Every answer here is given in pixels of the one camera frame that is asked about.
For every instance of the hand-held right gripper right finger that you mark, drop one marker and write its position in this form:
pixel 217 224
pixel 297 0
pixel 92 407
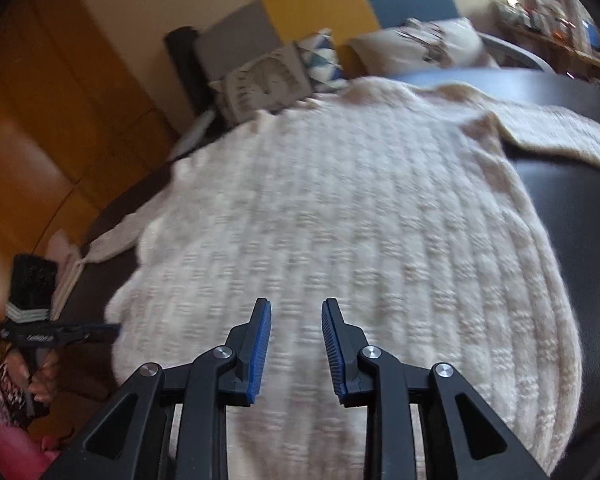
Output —
pixel 332 355

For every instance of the orange wooden wardrobe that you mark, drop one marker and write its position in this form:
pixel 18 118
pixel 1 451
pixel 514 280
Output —
pixel 55 135

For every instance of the cluttered wooden shelf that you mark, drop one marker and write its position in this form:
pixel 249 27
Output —
pixel 555 40

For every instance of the tiger print cushion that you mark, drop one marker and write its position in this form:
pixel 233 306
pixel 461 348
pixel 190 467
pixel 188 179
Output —
pixel 265 80

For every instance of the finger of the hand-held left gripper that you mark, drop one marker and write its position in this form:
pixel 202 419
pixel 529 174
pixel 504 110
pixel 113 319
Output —
pixel 90 331

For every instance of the person's left hand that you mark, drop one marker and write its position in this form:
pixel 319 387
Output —
pixel 47 375

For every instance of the pink blanket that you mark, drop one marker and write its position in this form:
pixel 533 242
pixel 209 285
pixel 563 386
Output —
pixel 10 452

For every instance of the cream knitted sweater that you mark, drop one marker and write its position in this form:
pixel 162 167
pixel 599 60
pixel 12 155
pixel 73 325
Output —
pixel 355 210

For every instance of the folded pink clothes stack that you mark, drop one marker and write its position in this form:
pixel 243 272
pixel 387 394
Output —
pixel 67 270

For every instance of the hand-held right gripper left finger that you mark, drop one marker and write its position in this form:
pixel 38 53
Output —
pixel 260 355

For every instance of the grey yellow blue sofa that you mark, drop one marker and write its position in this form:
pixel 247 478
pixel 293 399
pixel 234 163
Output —
pixel 320 10

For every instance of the deer print cushion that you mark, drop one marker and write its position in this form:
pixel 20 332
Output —
pixel 420 45

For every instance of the black rolled mat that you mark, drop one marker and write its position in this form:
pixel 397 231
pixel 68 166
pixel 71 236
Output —
pixel 185 70

